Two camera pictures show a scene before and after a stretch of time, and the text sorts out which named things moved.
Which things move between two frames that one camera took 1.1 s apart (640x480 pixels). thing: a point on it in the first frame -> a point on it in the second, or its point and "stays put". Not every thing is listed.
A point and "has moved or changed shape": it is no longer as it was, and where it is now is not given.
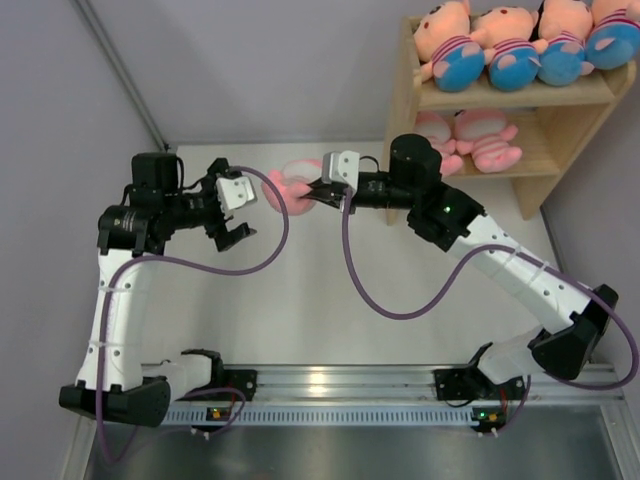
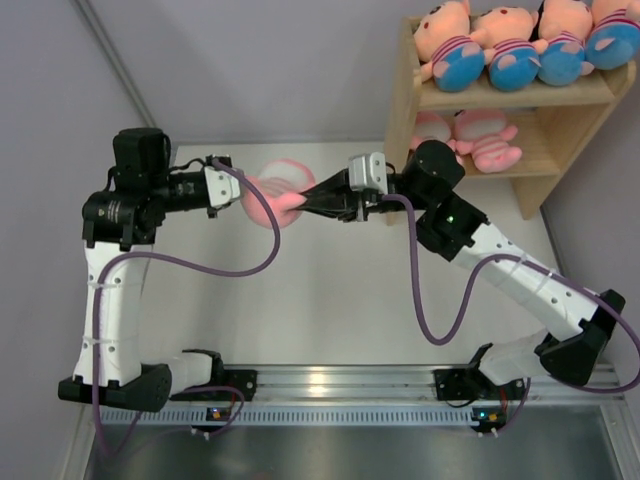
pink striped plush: x=436 y=129 stays put
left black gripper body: x=196 y=209 -> x=177 y=194
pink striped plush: x=292 y=183 has moved or changed shape
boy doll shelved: x=514 y=59 stays put
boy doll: x=612 y=36 stays put
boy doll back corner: x=565 y=26 stays put
